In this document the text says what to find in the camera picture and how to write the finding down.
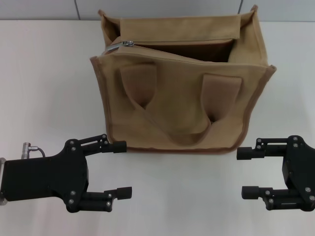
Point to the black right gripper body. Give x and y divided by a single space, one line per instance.
300 172

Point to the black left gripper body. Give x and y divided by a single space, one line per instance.
44 177

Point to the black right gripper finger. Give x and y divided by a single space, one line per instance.
243 153
249 192

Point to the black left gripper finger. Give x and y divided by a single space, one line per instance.
124 193
119 147

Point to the khaki canvas food bag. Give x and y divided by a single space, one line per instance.
177 105

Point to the silver zipper pull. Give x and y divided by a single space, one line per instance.
128 43

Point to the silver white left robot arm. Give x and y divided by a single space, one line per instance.
2 202

